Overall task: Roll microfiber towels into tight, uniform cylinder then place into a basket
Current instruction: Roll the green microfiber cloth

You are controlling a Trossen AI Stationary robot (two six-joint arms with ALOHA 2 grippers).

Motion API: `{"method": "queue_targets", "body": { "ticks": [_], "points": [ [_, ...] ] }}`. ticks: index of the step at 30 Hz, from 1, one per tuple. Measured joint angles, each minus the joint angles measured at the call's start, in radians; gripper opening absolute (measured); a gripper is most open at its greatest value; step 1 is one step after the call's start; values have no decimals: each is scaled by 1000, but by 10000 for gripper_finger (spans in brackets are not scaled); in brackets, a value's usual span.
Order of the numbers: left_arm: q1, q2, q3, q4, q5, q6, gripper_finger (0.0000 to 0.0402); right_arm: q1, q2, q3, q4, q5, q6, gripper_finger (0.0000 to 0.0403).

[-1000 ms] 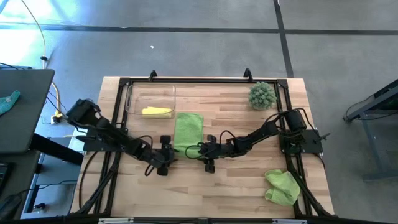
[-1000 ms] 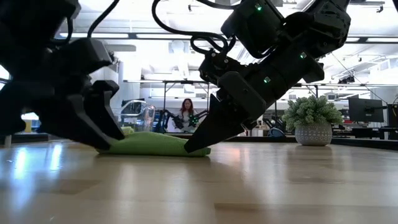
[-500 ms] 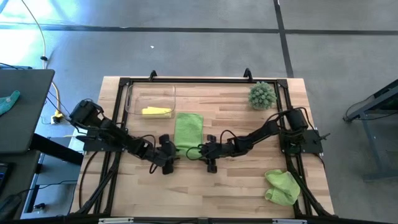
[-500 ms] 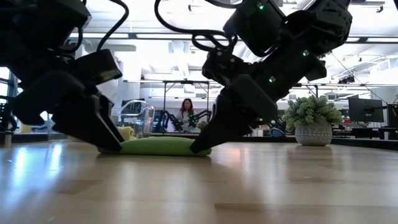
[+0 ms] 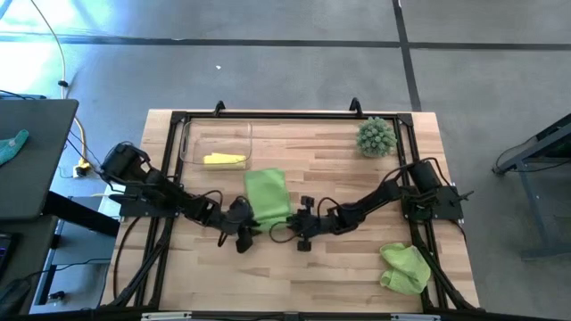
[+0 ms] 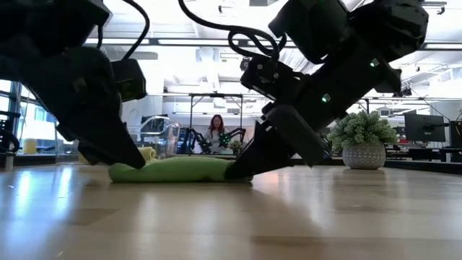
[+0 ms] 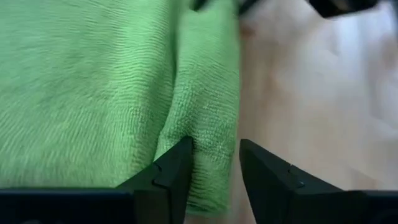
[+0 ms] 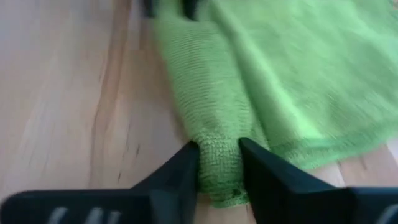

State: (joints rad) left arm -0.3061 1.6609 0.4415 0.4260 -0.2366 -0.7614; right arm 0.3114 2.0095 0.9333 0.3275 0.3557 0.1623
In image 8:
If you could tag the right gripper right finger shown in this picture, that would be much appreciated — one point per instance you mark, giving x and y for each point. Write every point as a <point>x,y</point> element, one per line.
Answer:
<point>280,193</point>

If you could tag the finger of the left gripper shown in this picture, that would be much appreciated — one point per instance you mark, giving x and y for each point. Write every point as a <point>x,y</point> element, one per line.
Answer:
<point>148,7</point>
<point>190,8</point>

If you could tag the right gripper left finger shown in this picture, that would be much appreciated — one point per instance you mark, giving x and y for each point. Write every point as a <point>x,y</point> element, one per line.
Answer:
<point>168,186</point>

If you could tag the green microfiber towel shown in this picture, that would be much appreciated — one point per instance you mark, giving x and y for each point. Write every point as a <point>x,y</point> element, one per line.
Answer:
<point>280,77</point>

